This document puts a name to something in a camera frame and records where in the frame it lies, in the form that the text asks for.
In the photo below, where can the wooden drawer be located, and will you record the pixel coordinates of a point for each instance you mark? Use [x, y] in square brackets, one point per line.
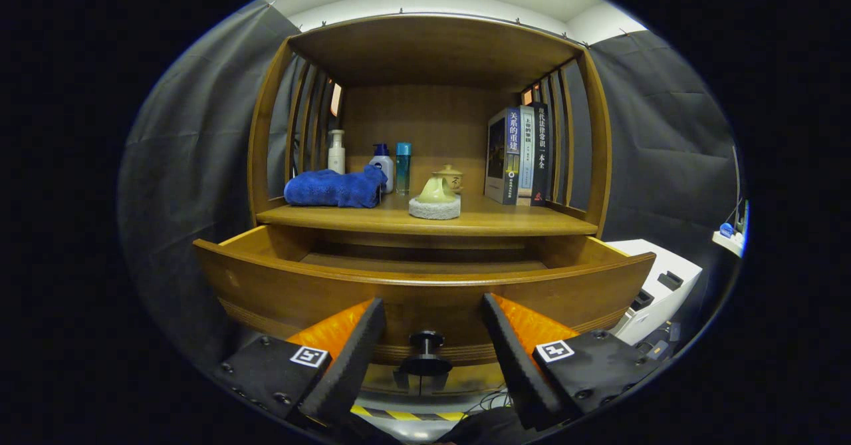
[465, 298]

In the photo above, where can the white plastic box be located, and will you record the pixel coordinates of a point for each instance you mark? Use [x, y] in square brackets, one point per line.
[655, 279]

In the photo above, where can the beige lidded tea cup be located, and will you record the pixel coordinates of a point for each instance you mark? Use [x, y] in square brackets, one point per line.
[453, 177]

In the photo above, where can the wooden cabinet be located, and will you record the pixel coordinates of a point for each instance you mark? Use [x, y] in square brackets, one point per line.
[432, 119]

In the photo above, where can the black drawer knob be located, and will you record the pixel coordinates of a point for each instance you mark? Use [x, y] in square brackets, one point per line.
[425, 365]

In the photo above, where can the wooden cabinet door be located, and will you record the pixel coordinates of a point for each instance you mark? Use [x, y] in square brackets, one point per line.
[472, 375]
[382, 380]

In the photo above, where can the black electronic device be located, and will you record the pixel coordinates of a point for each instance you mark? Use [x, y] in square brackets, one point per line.
[658, 348]

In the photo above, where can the white spine book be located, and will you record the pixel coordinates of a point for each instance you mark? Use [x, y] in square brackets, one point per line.
[526, 159]

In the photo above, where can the blue spine book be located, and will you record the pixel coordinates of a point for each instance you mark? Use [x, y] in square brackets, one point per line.
[497, 152]

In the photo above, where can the yellow black floor tape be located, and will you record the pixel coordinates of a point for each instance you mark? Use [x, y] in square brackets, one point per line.
[399, 415]

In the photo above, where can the black spine book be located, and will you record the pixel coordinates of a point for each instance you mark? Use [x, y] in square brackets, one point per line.
[540, 159]

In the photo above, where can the wooden countertop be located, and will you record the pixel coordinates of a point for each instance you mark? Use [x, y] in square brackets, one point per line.
[505, 219]

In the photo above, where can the blue towel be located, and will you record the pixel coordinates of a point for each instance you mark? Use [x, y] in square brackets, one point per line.
[332, 189]

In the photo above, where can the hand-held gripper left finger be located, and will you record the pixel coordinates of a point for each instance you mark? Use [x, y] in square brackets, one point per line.
[349, 372]

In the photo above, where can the black backdrop cloth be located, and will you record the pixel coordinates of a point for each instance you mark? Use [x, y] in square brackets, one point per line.
[193, 179]

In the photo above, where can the clear blue bottle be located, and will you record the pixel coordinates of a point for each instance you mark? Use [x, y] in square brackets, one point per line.
[403, 169]

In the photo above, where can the white bottle blue cap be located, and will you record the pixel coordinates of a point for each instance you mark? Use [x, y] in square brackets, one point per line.
[383, 169]

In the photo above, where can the white pump bottle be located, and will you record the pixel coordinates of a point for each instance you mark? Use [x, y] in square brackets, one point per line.
[336, 159]

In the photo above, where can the white shelf board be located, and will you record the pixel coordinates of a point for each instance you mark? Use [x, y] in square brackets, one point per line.
[728, 242]

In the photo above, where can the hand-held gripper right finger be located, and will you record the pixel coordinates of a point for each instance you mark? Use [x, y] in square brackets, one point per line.
[515, 365]

